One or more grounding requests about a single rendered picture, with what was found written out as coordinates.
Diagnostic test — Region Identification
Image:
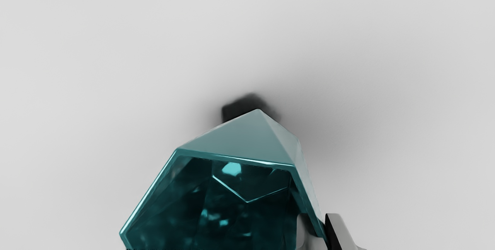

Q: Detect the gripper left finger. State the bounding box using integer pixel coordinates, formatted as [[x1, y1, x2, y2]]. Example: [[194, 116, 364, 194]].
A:
[[295, 213, 328, 250]]

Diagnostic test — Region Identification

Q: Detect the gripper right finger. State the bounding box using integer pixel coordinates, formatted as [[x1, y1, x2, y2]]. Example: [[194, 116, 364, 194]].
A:
[[324, 213, 367, 250]]

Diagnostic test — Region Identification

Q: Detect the teal faceted mug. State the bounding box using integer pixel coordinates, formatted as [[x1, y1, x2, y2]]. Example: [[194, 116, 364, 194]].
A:
[[119, 109, 330, 250]]

